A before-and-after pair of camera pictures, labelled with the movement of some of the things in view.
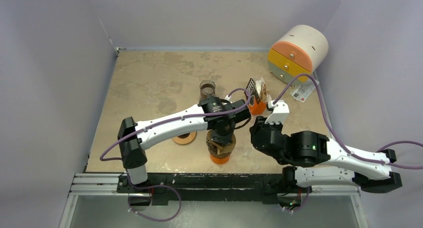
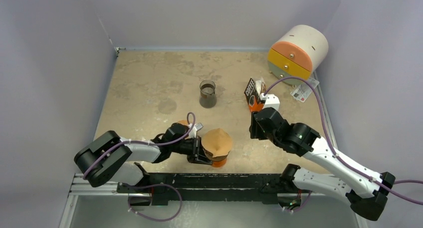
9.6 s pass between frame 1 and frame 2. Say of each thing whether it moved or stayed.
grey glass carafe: stayed
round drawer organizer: stayed
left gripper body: moved
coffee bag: stayed
